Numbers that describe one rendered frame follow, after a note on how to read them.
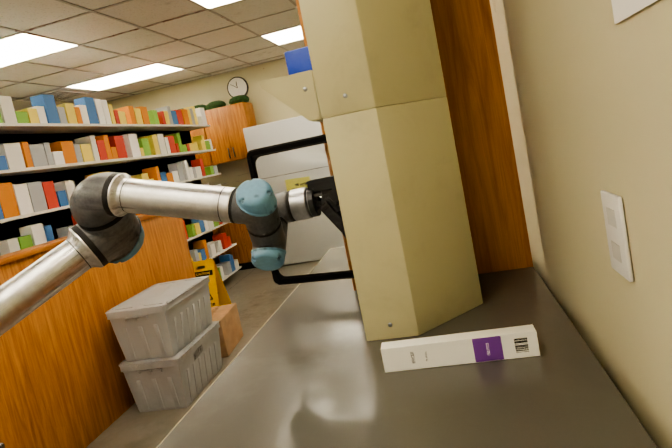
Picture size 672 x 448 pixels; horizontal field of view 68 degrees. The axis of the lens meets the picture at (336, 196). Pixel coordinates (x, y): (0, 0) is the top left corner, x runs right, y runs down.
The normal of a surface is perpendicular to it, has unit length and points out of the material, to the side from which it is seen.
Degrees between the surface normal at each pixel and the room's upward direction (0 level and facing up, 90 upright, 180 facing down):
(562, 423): 0
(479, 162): 90
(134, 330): 95
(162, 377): 95
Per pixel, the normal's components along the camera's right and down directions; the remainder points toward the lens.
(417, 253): 0.54, -0.03
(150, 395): -0.16, 0.22
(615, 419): -0.19, -0.98
